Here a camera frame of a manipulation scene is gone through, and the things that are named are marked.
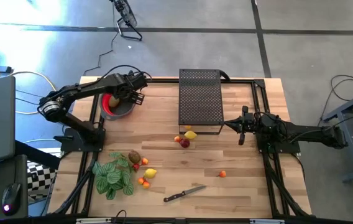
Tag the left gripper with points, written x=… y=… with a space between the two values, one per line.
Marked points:
x=131 y=85

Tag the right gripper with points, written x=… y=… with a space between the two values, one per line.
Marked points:
x=247 y=124

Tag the yellow lemon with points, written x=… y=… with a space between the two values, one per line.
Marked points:
x=150 y=173
x=190 y=135

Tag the dark red apple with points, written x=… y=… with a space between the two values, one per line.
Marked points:
x=185 y=143

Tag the orange peach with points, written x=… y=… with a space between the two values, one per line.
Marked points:
x=144 y=161
x=146 y=185
x=177 y=139
x=140 y=180

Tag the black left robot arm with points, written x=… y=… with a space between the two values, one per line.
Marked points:
x=71 y=91

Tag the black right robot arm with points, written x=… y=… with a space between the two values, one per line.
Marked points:
x=304 y=132

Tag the red collapsible bowl grey rim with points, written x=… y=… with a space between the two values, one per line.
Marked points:
x=123 y=113

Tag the black perforated metal shelf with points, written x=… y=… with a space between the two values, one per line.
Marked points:
x=200 y=96

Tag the black floor fan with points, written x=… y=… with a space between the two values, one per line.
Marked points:
x=128 y=14

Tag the red strawberry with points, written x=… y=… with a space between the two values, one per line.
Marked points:
x=136 y=167

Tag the green striped artificial plant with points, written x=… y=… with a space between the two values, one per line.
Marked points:
x=112 y=177

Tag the white label strip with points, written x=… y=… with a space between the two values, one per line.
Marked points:
x=94 y=221
x=266 y=221

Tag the blue grey table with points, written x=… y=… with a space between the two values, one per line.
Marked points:
x=350 y=105

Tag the black white checkerboard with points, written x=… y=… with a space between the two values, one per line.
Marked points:
x=39 y=179

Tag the black computer mouse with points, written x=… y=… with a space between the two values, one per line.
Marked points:
x=11 y=199

